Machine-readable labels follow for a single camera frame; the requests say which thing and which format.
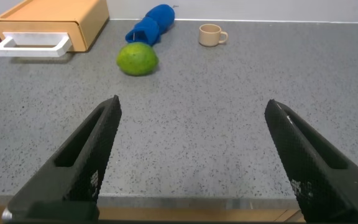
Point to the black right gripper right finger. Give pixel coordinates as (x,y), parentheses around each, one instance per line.
(300,149)

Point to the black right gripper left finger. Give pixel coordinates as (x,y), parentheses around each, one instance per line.
(82,155)

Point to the green lime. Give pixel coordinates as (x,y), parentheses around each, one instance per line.
(137,59)

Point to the beige cup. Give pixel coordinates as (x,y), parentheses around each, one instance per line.
(209,36)

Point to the blue rolled towel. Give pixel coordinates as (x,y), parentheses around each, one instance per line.
(153,23)

